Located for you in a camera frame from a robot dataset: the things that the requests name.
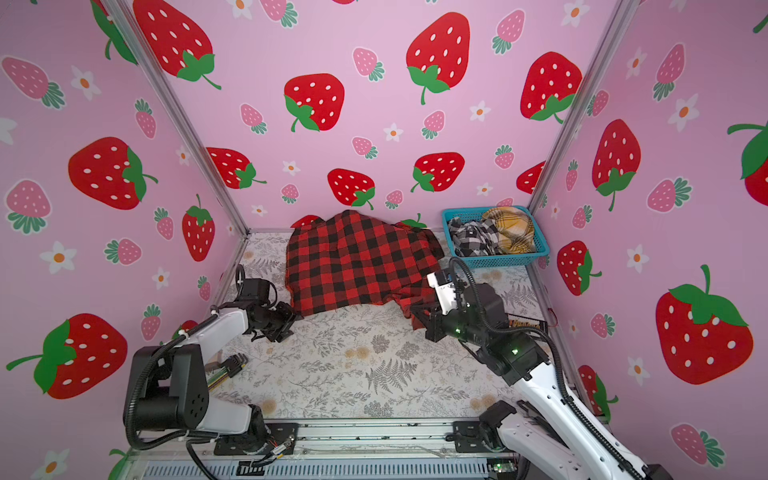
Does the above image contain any red black plaid shirt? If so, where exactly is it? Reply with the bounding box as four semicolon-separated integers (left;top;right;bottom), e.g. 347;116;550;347
285;210;444;330

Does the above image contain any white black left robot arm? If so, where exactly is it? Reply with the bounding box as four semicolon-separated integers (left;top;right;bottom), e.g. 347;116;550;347
123;266;302;479

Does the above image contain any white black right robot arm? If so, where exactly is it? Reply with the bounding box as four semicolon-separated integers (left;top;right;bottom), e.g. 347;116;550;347
411;257;671;479

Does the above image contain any black white plaid shirt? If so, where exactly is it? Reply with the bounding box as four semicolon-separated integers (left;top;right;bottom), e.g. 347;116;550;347
448;217;502;257

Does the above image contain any teal plastic laundry basket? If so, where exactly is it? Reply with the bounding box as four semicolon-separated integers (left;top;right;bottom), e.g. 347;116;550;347
442;206;550;268

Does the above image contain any yellow plaid shirt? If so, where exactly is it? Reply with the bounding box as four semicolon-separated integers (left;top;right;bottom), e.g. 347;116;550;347
482;207;536;255

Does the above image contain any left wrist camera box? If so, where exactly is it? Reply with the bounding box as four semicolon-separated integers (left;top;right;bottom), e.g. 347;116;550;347
236;278;274;308

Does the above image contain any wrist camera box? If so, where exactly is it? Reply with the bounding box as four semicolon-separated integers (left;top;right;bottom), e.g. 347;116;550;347
236;278;274;308
427;269;468;316

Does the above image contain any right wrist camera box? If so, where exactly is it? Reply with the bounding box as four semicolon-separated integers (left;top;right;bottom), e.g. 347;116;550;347
427;269;468;316

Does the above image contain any bundle of coloured wires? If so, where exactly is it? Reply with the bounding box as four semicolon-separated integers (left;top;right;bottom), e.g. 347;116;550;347
203;352;250;391

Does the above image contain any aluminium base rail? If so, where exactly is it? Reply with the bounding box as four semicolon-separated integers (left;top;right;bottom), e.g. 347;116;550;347
125;416;631;480

